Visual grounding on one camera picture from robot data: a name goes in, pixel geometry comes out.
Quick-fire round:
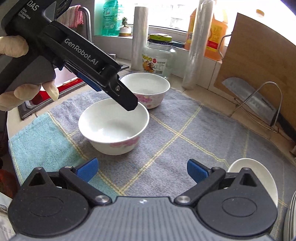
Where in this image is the tall plastic wrap roll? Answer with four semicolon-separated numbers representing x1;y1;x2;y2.
182;0;215;90

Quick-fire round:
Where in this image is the green dish soap bottle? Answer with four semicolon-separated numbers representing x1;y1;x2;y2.
102;1;120;36

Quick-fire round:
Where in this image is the grey and teal checked cloth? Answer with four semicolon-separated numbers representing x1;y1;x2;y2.
9;89;295;240

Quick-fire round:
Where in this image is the short plastic wrap roll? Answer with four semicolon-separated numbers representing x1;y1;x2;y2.
131;6;149;70

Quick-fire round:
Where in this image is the white bowl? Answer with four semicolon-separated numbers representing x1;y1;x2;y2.
227;158;278;206
120;72;171;109
78;98;149;156

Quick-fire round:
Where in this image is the cleaver knife with black handle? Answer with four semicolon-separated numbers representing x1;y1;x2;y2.
222;77;295;141

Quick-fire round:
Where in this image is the red and white sink basket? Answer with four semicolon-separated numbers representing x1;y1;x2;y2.
25;68;84;109

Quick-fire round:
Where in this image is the pink cloth on faucet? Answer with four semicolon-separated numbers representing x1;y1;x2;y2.
57;5;83;28

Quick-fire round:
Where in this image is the metal wire rack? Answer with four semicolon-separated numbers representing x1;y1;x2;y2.
222;77;283;133

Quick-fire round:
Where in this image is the orange oil jug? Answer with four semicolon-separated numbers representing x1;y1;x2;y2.
184;6;228;61

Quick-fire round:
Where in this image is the metal faucet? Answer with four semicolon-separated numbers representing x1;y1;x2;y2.
78;6;93;43

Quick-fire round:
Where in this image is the small potted plant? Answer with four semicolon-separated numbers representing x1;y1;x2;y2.
119;17;132;37

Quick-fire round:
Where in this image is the bamboo cutting board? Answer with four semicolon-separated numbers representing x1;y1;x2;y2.
214;14;295;126

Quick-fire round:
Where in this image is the gloved left hand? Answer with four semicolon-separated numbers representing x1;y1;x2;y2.
0;34;60;112

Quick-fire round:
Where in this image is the white plate with fruit print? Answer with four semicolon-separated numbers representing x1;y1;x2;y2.
283;192;296;241

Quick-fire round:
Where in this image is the glass jar with label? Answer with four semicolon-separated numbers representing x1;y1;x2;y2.
142;33;176;78

